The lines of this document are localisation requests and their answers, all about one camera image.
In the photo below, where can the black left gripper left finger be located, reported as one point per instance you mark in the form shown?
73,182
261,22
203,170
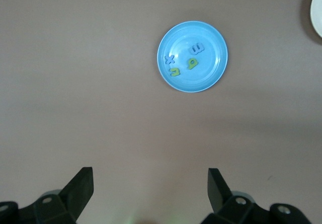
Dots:
80,188

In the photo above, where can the green lowercase letter n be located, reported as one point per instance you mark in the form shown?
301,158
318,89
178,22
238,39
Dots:
175,72

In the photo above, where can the green lowercase letter a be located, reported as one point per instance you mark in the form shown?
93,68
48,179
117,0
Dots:
192,64

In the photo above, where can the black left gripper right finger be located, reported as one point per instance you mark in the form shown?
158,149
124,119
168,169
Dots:
219,191

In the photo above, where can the blue plate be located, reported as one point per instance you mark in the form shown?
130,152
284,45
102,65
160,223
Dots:
211,75

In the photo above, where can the blue lowercase letter x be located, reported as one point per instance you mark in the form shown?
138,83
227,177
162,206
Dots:
169,59

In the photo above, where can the beige plate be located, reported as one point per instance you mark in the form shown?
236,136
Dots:
318,7

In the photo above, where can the blue lowercase letter m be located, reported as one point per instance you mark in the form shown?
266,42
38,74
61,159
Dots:
197,49

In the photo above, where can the brown table mat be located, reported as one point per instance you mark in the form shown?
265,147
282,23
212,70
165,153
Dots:
75,83

